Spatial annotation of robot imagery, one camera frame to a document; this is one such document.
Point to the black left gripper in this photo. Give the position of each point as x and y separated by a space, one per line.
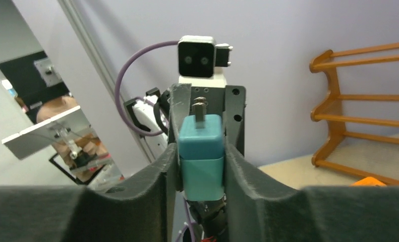
231 100

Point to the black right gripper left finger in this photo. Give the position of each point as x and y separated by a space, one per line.
141 208

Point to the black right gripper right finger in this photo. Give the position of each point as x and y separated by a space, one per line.
260 208

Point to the dark blue charger plug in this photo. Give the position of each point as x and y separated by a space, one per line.
201 152

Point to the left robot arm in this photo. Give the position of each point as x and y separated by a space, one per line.
151 114

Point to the white mounting plate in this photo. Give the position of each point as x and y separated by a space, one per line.
68 125

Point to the orange power strip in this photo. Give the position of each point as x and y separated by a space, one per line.
368 181

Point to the wooden shoe rack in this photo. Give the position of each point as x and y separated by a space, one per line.
361 110

